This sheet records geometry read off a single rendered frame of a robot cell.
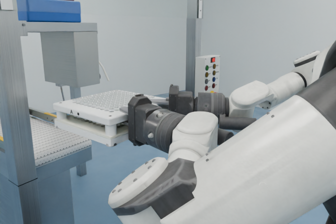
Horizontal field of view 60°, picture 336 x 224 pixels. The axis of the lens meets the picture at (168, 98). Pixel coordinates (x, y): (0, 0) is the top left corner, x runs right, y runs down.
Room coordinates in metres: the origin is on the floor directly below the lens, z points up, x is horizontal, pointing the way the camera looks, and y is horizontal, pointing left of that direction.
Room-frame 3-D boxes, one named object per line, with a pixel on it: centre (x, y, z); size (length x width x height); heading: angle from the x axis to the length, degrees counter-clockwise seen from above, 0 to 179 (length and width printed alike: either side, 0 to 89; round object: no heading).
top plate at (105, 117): (0.82, 0.16, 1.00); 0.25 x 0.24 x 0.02; 142
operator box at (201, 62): (1.60, -0.22, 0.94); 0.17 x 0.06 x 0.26; 143
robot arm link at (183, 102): (0.79, -0.06, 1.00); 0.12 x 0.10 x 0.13; 84
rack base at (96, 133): (0.82, 0.16, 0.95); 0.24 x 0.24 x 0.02; 52
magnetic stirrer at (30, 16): (1.08, 0.45, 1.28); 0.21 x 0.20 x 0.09; 143
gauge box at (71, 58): (1.14, 0.38, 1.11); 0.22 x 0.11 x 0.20; 53
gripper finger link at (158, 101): (0.79, 0.03, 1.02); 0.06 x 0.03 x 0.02; 84
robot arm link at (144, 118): (0.63, 0.03, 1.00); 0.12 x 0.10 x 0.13; 44
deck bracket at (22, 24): (0.88, 0.44, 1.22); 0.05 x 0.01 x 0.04; 143
